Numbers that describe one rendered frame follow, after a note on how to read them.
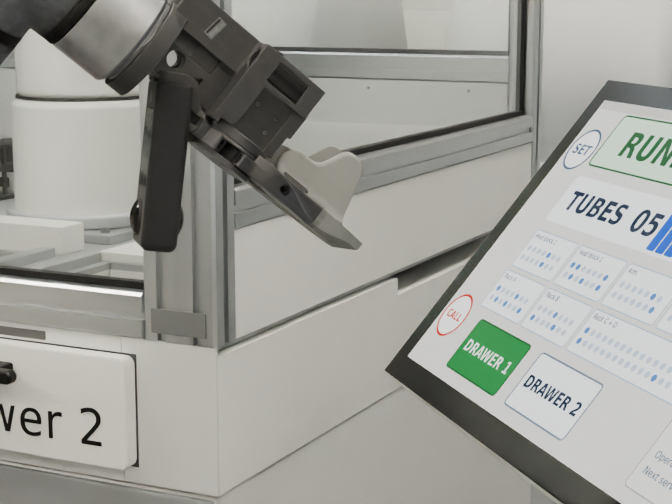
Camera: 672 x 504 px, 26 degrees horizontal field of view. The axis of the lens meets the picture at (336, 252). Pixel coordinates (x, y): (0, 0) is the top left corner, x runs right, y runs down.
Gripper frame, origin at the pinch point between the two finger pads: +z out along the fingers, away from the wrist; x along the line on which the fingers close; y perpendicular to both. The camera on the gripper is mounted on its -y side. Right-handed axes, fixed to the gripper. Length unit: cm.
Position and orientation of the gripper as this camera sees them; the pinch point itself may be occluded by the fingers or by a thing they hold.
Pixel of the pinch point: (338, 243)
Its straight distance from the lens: 103.8
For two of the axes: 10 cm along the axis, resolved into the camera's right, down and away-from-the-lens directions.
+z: 7.3, 5.9, 3.4
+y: 6.1, -7.9, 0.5
